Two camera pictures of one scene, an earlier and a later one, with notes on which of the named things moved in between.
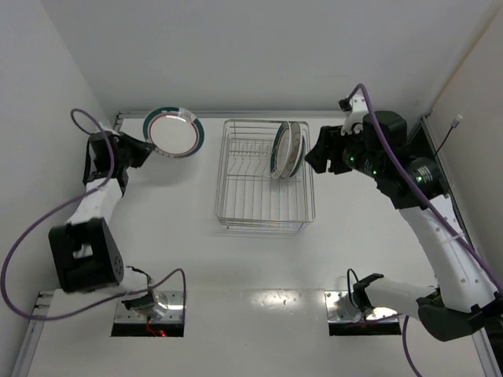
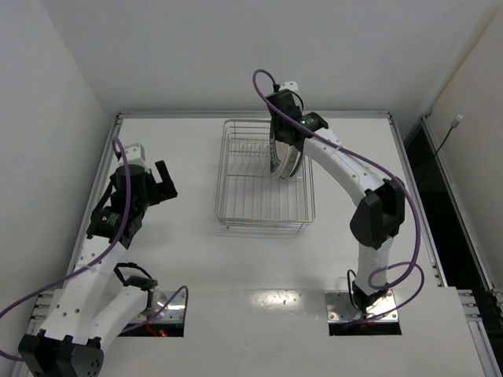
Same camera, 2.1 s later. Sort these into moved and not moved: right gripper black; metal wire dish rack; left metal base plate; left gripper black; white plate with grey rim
Moved: right gripper black; left gripper black
Not moved: metal wire dish rack; white plate with grey rim; left metal base plate
